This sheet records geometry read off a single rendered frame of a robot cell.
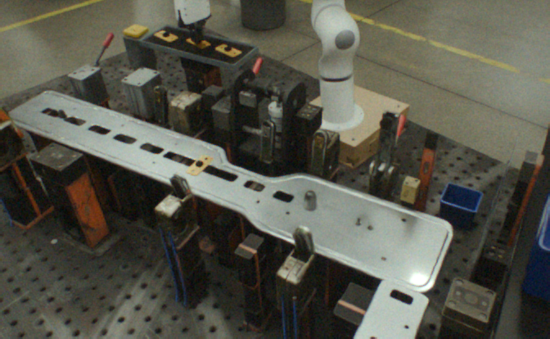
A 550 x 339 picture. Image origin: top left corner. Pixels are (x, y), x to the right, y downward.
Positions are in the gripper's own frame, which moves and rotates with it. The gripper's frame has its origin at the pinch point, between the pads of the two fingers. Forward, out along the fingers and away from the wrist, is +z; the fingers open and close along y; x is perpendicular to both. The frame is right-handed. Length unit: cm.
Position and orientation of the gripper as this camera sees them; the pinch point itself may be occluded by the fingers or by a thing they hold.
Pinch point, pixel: (196, 34)
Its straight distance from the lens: 164.5
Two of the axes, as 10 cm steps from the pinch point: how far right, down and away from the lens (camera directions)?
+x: 7.0, 4.3, -5.7
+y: -7.1, 4.5, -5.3
